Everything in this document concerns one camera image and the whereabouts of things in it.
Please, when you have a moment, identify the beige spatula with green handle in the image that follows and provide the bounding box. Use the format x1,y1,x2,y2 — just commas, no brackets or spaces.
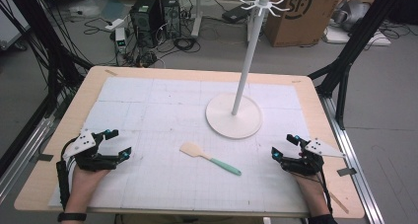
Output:
178,141,243,178

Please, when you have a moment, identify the person's left hand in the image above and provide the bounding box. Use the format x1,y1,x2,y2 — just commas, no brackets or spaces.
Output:
64,166,111,214

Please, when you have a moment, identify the aluminium rail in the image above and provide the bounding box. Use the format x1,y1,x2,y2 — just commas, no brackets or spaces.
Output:
318,95,385,224
0,116,57,203

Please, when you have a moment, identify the grey bag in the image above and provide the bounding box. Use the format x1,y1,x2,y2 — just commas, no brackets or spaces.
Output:
330,0,372,33

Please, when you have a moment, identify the white grid mat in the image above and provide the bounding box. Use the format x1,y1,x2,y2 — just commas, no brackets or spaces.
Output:
48,76,316,214

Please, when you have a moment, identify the thin black cable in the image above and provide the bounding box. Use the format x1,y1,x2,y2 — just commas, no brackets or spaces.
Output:
315,170,333,216

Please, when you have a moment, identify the coiled black cable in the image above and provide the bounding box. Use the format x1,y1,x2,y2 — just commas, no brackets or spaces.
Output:
173,36,202,54

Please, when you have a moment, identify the white metal post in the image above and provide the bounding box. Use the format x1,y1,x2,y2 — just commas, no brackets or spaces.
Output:
190,0,204,38

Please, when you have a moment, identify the thin wooden stick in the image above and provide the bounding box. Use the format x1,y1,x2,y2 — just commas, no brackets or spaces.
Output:
328,190,350,215

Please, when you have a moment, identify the flat black box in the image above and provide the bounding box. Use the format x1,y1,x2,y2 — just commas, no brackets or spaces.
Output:
221,4,250,25

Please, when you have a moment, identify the white box with green display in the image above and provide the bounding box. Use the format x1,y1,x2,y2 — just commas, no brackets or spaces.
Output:
113,27,128,54

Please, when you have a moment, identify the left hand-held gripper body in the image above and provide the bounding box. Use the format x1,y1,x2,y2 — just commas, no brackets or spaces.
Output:
62,128,123,172

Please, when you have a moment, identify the black sleeve cuff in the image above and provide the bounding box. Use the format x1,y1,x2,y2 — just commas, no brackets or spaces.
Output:
308,213,339,224

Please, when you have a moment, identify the white hook stand rack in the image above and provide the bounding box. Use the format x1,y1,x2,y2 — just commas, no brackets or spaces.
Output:
204,0,291,140

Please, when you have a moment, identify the person's right hand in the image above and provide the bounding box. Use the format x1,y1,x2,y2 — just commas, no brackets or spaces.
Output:
291,172,330,219

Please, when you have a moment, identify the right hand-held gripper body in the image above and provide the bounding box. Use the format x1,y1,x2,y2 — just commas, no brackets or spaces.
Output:
279,137,347,177

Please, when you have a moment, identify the flat white board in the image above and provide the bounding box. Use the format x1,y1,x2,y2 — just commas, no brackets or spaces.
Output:
323,25,392,47

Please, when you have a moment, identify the brown cardboard box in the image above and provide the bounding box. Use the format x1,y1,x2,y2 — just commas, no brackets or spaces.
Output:
261,0,348,48

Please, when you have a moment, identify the black strap cable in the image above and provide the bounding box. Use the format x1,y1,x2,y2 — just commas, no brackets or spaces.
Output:
55,159,72,211

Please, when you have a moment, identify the slim black computer tower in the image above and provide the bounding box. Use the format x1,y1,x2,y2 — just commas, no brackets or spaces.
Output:
160,0,182,39

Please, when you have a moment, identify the black wrist watch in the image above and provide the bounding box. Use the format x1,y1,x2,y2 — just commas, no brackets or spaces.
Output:
56,211,88,223

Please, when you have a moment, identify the black metal frame stand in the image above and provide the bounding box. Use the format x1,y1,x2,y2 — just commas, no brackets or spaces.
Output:
0,0,95,178
307,0,418,131

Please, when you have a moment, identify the large black computer tower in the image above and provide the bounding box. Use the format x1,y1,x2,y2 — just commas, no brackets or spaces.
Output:
129,0,166,48

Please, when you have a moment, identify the white power strip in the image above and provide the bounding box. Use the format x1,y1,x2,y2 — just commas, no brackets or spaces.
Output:
104,18,125,33

